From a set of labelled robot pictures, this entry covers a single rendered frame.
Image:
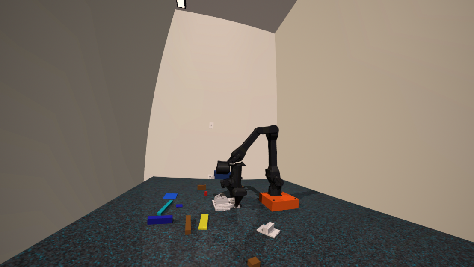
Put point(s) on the teal long thin bar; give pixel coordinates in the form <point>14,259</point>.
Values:
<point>160,212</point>

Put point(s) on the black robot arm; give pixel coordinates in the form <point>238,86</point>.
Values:
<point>272,172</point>

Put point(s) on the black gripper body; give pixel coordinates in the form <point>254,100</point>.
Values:
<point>236,190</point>

